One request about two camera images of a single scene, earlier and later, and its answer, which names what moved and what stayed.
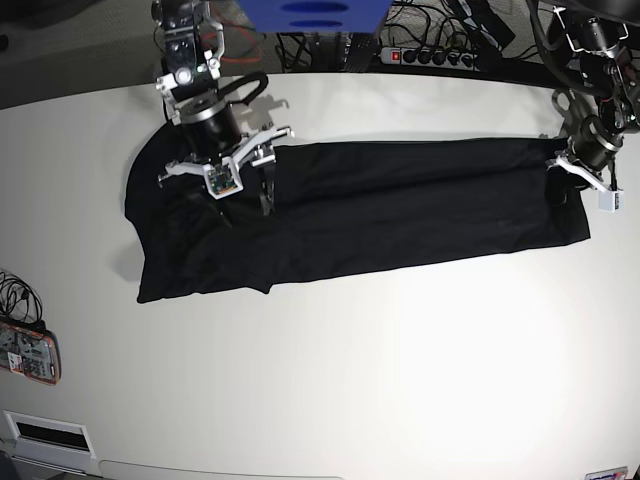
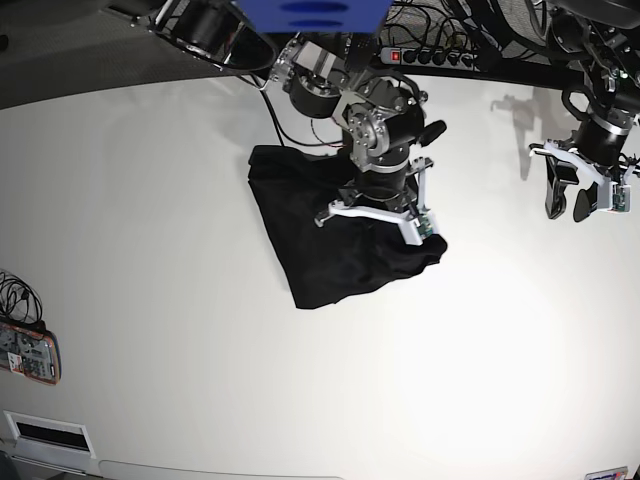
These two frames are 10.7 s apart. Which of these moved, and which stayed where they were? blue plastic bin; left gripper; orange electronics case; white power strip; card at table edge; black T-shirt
Moved: left gripper; black T-shirt
Stayed: white power strip; card at table edge; orange electronics case; blue plastic bin
